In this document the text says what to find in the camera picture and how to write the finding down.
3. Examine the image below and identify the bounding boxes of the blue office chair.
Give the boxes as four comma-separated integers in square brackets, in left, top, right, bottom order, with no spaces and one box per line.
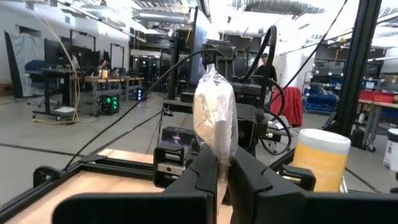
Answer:
[24,59,60,108]

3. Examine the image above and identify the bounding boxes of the workbench with grey legs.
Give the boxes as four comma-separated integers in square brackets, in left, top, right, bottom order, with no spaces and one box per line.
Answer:
[357,98,398,152]

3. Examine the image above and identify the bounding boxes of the black aluminium table frame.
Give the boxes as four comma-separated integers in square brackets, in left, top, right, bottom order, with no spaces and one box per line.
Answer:
[0,0,384,223]

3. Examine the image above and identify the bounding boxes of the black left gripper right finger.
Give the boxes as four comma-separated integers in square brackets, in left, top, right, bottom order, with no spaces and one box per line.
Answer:
[228,146,398,224]

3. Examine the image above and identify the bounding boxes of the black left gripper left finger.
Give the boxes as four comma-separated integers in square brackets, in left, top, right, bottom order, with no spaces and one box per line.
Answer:
[52,146,219,224]

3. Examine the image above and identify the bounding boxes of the black perforated computer case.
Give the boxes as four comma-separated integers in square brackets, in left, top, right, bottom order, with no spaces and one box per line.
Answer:
[161,126,195,146]

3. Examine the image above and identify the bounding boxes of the grey tarp cover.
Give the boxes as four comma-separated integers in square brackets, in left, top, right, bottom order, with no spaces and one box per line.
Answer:
[4,30,46,97]

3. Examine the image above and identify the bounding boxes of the red cloth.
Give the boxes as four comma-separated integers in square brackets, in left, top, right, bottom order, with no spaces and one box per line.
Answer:
[269,86,304,128]

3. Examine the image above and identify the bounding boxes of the yellow cable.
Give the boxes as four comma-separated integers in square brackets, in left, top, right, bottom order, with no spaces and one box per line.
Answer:
[29,0,81,124]

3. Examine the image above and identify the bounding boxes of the red storage bins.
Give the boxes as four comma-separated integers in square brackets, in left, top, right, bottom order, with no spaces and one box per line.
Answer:
[359,89,396,104]

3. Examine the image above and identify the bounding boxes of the blue storage bin shelf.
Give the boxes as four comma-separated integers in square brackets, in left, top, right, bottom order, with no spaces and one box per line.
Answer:
[303,70,340,113]

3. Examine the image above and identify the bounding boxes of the yellow wipes canister white lid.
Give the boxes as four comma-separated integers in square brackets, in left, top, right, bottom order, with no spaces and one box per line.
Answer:
[292,128,352,193]

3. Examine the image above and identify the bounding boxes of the plastic-wrapped orange toothbrush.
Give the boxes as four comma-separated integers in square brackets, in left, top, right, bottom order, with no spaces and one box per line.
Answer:
[192,63,239,224]

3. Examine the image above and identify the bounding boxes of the person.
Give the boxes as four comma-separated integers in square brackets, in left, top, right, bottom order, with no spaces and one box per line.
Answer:
[255,52,278,83]

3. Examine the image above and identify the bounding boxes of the black standing desk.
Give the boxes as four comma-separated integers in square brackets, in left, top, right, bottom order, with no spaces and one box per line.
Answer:
[32,68,85,121]

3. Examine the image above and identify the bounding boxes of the white bucket black lid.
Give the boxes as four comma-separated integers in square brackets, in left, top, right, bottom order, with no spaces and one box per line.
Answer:
[382,128,398,172]

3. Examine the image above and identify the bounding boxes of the computer tower green lights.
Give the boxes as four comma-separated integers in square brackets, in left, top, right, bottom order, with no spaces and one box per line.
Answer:
[99,94,121,115]

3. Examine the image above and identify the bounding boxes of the grey monitor panel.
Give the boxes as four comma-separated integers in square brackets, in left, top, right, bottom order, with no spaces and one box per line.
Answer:
[188,6,218,88]

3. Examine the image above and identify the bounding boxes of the wooden workbench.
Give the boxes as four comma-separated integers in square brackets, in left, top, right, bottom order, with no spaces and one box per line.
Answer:
[82,76,146,100]

